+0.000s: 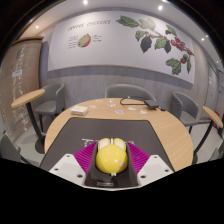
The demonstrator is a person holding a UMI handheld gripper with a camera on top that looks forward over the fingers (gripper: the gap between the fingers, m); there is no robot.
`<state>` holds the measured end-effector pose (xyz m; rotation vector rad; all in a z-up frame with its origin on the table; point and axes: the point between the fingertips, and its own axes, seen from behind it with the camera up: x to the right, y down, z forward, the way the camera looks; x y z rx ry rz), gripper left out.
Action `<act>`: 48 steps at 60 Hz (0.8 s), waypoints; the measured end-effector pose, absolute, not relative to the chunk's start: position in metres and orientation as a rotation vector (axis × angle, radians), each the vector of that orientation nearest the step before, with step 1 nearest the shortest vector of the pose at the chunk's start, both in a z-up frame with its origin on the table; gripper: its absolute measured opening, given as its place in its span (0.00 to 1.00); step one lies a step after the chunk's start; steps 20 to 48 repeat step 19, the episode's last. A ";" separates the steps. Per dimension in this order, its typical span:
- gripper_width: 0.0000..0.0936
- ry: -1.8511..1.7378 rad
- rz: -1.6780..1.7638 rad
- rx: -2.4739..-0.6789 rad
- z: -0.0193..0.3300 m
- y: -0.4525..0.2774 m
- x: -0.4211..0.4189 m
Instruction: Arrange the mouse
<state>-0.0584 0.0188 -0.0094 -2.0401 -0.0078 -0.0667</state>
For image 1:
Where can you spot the wooden panel with white writing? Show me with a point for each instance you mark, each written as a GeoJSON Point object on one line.
{"type": "Point", "coordinates": [20, 86]}

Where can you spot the black mouse pad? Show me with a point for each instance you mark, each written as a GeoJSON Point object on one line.
{"type": "Point", "coordinates": [100, 128]}

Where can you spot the small round wooden side table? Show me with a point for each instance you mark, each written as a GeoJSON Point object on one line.
{"type": "Point", "coordinates": [213, 116]}
{"type": "Point", "coordinates": [28, 97]}

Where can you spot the small white card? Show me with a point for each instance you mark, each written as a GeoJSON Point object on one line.
{"type": "Point", "coordinates": [111, 105]}
{"type": "Point", "coordinates": [143, 112]}
{"type": "Point", "coordinates": [119, 112]}
{"type": "Point", "coordinates": [132, 108]}
{"type": "Point", "coordinates": [92, 106]}
{"type": "Point", "coordinates": [111, 100]}

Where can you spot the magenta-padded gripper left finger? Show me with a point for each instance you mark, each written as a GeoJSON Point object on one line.
{"type": "Point", "coordinates": [66, 166]}

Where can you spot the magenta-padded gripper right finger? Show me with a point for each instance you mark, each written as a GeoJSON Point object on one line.
{"type": "Point", "coordinates": [155, 166]}

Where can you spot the black adapter box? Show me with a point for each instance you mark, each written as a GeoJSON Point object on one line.
{"type": "Point", "coordinates": [151, 103]}

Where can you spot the grey door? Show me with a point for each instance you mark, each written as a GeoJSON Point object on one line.
{"type": "Point", "coordinates": [212, 90]}

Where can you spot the small white box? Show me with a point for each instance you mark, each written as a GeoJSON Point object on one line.
{"type": "Point", "coordinates": [79, 110]}

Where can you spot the coffee plant wall mural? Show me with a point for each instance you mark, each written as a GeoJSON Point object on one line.
{"type": "Point", "coordinates": [116, 43]}

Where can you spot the ceiling spotlights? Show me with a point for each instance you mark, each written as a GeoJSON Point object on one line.
{"type": "Point", "coordinates": [85, 2]}

